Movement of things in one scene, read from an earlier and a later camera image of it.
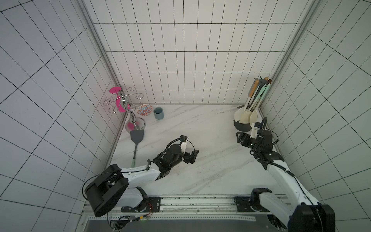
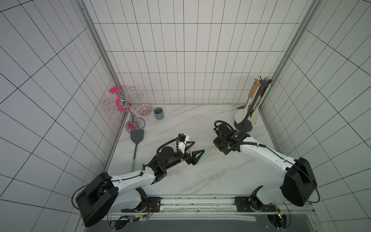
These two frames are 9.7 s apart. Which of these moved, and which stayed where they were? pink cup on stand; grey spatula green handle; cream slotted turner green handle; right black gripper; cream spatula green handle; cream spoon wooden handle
Moved: right black gripper; cream spatula green handle
Stayed: pink cup on stand; cream spoon wooden handle; cream slotted turner green handle; grey spatula green handle
